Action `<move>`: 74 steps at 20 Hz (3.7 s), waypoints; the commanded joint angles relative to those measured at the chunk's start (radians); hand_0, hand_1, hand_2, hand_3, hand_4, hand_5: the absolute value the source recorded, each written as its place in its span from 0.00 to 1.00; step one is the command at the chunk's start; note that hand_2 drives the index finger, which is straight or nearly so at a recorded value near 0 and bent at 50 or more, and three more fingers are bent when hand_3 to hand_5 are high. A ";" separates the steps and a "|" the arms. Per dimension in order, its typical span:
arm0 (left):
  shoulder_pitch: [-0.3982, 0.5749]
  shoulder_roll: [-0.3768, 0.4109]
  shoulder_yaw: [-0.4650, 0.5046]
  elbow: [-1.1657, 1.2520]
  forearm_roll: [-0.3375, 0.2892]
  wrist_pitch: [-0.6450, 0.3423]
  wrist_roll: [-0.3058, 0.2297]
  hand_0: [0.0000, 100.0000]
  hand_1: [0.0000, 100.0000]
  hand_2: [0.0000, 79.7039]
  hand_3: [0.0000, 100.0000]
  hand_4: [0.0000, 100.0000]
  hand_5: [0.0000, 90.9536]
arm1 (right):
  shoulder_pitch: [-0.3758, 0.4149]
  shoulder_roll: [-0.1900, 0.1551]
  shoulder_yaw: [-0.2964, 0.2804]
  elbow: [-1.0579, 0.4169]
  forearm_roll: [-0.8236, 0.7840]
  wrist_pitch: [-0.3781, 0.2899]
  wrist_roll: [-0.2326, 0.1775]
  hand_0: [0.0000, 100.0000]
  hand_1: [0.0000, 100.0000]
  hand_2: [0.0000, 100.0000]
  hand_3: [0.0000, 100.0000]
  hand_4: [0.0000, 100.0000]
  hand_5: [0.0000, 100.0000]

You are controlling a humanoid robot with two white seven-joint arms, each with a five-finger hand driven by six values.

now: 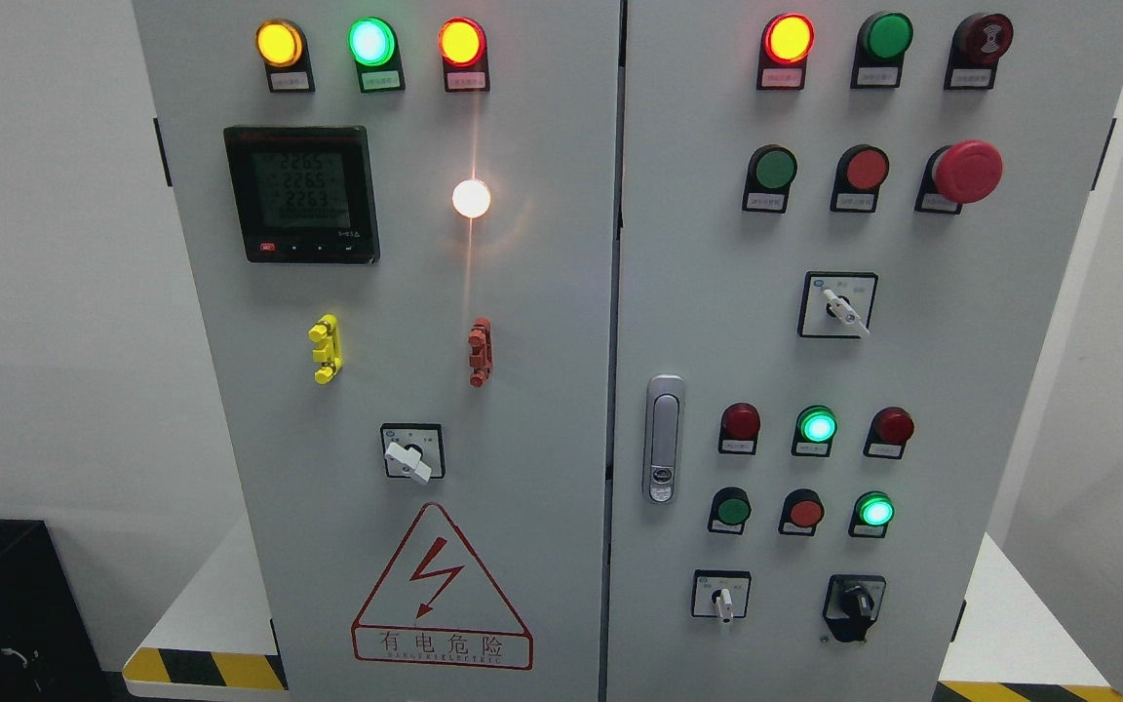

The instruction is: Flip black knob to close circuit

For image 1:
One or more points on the dark red buzzer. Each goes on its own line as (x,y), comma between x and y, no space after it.
(977,45)

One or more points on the silver door handle lock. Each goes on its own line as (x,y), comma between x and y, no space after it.
(663,415)

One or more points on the white selector switch upper right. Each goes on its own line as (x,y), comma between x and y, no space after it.
(837,304)

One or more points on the white platform with hazard stripes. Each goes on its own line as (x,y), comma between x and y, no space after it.
(215,643)

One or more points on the yellow terminal connector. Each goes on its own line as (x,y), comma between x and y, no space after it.
(326,353)

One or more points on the dark red indicator light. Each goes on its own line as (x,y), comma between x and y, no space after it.
(740,427)
(889,433)

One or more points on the black box on floor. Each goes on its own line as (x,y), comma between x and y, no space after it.
(45,650)

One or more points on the red lit indicator light right door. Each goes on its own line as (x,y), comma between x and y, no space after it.
(786,41)

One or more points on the dark red indicator light right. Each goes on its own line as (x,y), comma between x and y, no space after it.
(889,433)

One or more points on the red electric hazard warning sticker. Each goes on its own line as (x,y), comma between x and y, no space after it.
(436,603)

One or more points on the grey right cabinet door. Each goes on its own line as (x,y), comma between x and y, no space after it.
(712,293)

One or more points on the grey left cabinet door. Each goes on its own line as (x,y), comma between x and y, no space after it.
(525,455)

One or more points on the black rotary knob switch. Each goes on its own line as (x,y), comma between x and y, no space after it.
(851,605)

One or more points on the red terminal connector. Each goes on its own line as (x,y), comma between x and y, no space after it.
(480,358)

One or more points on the red-orange indicator light left door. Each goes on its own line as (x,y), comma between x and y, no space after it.
(463,49)

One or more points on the green unlit indicator light top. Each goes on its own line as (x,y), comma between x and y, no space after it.
(882,42)

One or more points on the green lit indicator light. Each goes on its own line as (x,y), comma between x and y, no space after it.
(374,46)
(873,512)
(814,430)

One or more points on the dark red indicator light left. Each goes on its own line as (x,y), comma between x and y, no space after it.
(740,427)

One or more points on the white selector switch left door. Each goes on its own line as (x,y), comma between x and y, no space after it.
(413,451)

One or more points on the white selector switch lower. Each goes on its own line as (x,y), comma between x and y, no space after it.
(721,594)

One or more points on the green push button upper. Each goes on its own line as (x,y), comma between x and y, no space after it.
(769,177)

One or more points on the green push button lower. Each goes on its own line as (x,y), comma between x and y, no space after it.
(731,509)

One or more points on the grey cabinet door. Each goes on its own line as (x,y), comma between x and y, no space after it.
(712,293)
(525,455)

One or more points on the green lit indicator light lower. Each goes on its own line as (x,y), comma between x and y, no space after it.
(873,512)

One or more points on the red push button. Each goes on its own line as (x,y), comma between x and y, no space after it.
(860,172)
(802,512)

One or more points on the red push button upper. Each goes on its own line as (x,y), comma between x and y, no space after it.
(860,172)

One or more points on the white selector switch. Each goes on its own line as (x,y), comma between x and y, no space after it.
(721,594)
(837,304)

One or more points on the red push button lower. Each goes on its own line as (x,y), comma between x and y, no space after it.
(802,512)

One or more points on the white lit indicator light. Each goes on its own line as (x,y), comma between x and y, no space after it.
(471,198)

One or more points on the black digital power meter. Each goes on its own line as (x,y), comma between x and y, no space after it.
(304,194)

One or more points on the green lit indicator light middle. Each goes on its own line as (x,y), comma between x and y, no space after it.
(814,430)

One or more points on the green push button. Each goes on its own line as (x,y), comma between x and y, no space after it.
(731,509)
(769,177)

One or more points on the yellow indicator light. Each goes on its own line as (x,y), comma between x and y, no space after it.
(284,51)

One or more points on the red emergency stop mushroom button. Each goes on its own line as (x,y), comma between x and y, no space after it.
(959,174)

